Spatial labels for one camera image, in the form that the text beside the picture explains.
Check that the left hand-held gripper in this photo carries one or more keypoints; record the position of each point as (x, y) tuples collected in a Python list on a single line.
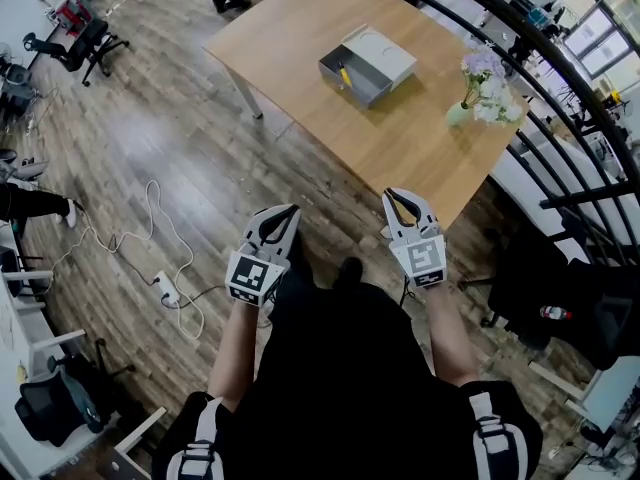
[(247, 275)]

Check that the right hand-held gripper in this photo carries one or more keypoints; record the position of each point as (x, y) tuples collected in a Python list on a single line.
[(422, 260)]

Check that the white plastic tray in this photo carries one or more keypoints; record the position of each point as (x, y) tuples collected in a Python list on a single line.
[(385, 53)]

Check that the person's left forearm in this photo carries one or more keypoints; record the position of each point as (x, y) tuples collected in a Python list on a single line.
[(235, 353)]

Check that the person's right forearm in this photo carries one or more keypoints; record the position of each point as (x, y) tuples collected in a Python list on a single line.
[(450, 338)]

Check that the pale green vase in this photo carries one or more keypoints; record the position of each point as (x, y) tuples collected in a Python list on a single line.
[(456, 115)]

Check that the white power strip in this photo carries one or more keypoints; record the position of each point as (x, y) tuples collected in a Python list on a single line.
[(167, 290)]

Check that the white metal table leg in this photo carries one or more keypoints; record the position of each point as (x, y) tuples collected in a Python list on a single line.
[(250, 98)]

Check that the black padded chair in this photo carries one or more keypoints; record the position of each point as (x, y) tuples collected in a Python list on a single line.
[(530, 278)]

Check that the purple white flower bouquet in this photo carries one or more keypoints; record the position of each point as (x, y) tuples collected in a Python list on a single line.
[(492, 90)]

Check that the person's black clothed body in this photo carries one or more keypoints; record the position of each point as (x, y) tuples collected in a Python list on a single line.
[(340, 368)]

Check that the white red label bottle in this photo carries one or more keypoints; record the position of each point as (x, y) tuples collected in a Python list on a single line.
[(555, 313)]

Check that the black metal railing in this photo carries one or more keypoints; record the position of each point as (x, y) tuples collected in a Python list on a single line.
[(590, 195)]

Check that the black office chair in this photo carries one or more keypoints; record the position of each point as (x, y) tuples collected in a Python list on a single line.
[(80, 50), (50, 408)]

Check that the white desk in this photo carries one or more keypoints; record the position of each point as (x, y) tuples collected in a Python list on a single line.
[(7, 328)]

